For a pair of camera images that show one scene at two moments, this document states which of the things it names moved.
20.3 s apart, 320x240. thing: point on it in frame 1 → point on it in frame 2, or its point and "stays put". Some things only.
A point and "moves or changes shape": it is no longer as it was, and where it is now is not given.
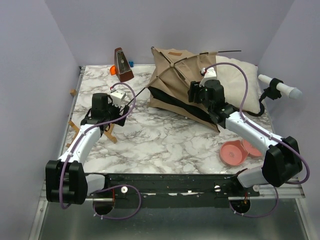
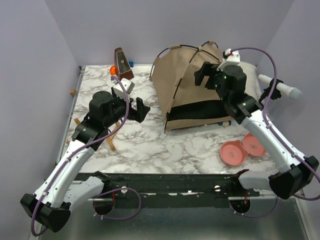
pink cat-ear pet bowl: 233,153 stays put
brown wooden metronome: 122,67 stays put
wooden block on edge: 73,92 stays put
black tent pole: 167,69 → 202,50
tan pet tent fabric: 172,72 moves or changes shape
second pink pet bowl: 251,151 stays put
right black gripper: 195,87 → 205,71
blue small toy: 131,63 stays put
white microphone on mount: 276,87 stays put
